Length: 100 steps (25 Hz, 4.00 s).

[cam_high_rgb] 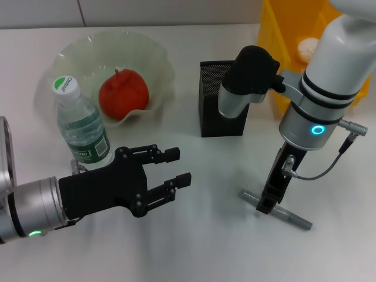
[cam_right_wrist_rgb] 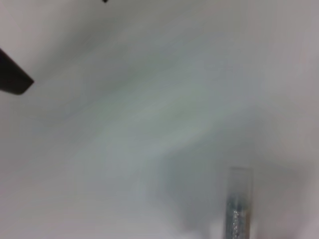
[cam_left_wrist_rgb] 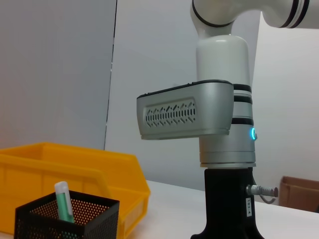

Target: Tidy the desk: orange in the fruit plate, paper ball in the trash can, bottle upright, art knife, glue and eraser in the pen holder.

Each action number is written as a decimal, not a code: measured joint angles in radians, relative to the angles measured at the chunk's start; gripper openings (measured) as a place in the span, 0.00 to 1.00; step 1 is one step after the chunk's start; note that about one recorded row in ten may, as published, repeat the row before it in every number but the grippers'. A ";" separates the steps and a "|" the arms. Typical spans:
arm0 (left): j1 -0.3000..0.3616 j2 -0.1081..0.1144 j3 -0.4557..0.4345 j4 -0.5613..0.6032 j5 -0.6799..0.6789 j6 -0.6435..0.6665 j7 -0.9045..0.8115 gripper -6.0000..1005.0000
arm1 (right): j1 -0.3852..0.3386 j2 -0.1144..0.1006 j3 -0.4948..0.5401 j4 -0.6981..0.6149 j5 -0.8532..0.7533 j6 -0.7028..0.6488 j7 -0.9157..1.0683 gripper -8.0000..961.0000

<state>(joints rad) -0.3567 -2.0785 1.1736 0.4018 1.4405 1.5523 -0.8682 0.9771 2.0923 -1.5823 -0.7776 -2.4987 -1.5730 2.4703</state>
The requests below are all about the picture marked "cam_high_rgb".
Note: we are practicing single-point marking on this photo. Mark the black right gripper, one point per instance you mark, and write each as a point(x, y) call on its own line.
point(279, 182)

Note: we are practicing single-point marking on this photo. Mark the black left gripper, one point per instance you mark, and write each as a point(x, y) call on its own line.
point(102, 188)

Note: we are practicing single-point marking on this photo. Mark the red-orange toy orange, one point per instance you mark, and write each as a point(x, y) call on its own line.
point(123, 94)

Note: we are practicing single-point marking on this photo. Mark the pale green glass fruit plate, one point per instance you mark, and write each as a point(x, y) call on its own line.
point(88, 53)

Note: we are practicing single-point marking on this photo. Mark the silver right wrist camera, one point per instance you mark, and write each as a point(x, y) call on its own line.
point(252, 73)

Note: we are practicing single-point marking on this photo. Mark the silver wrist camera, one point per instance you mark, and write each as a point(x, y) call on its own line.
point(6, 152)
point(252, 73)

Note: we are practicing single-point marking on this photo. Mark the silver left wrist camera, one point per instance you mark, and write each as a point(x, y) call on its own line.
point(6, 152)

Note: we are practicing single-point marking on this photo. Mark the yellow plastic bin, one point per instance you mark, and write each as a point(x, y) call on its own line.
point(273, 35)

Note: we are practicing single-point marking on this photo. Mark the clear bottle with green label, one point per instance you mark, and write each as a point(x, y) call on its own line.
point(82, 129)

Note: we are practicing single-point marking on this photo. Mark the grey marker pen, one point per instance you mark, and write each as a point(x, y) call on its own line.
point(293, 218)

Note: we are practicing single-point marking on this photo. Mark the white paper ball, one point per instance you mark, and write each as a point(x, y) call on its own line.
point(307, 48)

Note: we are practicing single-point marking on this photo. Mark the white and silver right arm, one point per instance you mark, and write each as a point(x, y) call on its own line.
point(335, 67)

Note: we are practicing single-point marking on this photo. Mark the black mesh pen holder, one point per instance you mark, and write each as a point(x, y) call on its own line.
point(211, 123)

